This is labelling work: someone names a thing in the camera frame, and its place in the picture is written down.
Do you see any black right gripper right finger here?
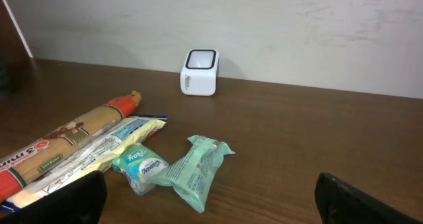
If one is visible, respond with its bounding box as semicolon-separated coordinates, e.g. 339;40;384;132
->
315;172;422;224

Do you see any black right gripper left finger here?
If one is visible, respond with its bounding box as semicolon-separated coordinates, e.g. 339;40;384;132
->
1;171;107;224

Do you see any yellow noodle packet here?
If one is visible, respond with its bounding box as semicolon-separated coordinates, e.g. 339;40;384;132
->
1;114;168;213

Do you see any teal Kleenex tissue pack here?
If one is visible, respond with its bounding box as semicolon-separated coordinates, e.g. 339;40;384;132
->
112;143;169;196

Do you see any orange spaghetti packet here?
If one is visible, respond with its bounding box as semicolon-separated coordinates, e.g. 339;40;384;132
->
1;91;141;202

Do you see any mint green wipes pack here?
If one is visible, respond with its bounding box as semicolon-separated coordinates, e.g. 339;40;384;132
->
149;135;235;213

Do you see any white barcode scanner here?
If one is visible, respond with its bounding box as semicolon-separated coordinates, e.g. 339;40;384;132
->
180;49;219;96

